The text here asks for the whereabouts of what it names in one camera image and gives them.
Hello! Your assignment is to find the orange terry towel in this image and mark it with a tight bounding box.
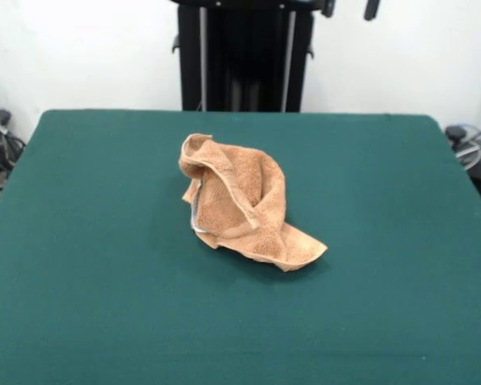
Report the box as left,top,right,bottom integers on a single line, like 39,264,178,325
178,133,329,274

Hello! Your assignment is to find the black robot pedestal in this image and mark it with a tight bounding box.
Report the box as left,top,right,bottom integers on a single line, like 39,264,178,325
168,0,338,113

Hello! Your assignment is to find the dark green table cloth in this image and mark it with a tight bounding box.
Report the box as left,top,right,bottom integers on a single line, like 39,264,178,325
0,108,481,385

